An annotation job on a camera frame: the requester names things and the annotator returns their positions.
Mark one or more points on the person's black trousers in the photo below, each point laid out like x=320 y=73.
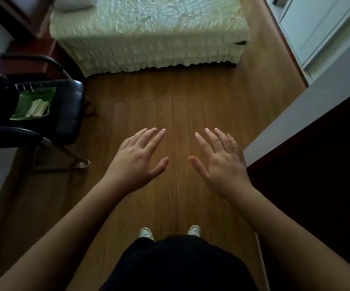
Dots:
x=178 y=266

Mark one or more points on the person's left forearm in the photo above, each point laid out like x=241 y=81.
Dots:
x=63 y=236

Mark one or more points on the white pillow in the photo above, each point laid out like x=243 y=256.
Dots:
x=73 y=3

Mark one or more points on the person's left white shoe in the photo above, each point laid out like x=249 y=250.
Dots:
x=146 y=233

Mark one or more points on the person's left hand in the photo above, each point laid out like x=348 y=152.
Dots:
x=132 y=166

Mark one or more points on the black office chair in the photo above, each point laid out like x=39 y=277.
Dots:
x=64 y=118

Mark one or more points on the bed with pale green quilt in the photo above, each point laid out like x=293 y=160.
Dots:
x=150 y=30

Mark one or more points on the person's right white shoe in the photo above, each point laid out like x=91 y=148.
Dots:
x=194 y=230

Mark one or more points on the white wardrobe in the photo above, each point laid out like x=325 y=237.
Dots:
x=311 y=24

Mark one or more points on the green tissue packet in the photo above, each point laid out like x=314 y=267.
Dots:
x=32 y=104

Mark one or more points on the person's right hand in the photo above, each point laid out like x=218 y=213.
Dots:
x=225 y=169

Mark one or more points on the person's right forearm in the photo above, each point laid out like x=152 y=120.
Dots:
x=290 y=236

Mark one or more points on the person's white shoe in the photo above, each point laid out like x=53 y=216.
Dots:
x=194 y=230
x=146 y=233

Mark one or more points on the brown wooden nightstand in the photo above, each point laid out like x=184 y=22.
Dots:
x=31 y=59

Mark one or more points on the dark wooden door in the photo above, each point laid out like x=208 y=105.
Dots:
x=323 y=166

